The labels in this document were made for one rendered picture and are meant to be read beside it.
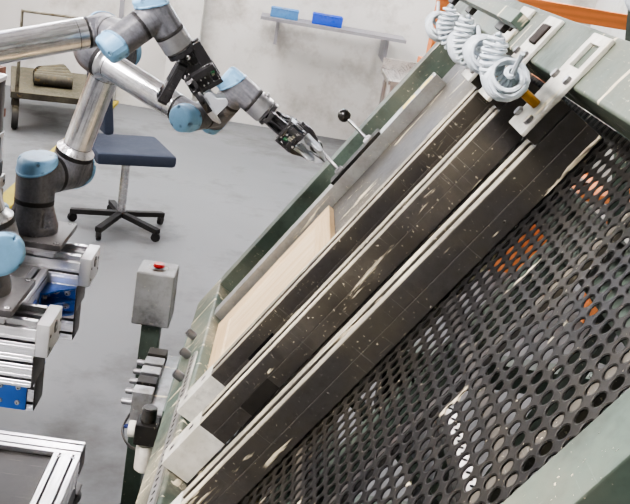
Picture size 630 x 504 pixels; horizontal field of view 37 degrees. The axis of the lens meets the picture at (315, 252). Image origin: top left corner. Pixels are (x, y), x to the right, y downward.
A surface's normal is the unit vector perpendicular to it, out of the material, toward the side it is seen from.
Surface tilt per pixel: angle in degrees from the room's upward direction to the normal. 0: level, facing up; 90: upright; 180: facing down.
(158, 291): 90
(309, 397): 90
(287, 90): 90
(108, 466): 0
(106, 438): 0
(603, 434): 58
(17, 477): 0
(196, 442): 90
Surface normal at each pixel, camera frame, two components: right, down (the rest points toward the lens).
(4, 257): 0.49, 0.47
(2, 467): 0.17, -0.93
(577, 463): -0.75, -0.63
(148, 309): 0.00, 0.33
